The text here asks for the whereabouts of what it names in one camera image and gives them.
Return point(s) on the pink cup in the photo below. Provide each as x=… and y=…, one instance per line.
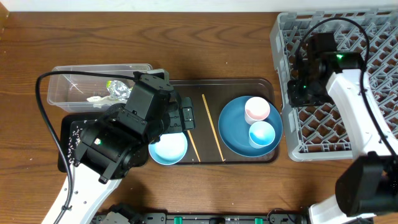
x=256, y=109

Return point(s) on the pile of white rice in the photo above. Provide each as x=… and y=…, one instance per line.
x=73, y=141

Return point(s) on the white napkin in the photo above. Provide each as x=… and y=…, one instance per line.
x=99, y=102

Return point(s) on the light blue bowl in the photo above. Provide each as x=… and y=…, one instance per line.
x=170, y=149

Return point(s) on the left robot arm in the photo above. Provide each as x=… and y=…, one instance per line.
x=112, y=145

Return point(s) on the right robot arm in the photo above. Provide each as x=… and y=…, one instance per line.
x=368, y=187

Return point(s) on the green snack wrapper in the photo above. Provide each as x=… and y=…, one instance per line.
x=118, y=90

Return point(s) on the clear plastic bin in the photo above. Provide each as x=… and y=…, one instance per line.
x=69, y=92

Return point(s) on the left wooden chopstick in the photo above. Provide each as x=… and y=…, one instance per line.
x=193, y=145

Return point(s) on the wooden chopstick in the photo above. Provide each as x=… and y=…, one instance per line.
x=193, y=145
x=212, y=127

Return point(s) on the light blue cup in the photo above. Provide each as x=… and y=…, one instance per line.
x=261, y=134

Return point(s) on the dark blue plate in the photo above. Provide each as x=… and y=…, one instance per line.
x=234, y=130

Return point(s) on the right wooden chopstick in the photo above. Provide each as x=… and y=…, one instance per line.
x=212, y=127

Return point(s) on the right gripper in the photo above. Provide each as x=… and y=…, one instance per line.
x=295, y=100

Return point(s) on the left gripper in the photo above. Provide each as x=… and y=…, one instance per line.
x=181, y=121

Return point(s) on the dark brown serving tray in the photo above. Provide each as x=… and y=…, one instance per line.
x=218, y=94

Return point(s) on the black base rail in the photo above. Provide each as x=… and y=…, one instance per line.
x=162, y=218

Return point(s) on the grey dishwasher rack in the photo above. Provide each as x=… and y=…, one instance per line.
x=317, y=133

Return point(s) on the black plastic tray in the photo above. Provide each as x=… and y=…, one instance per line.
x=86, y=119

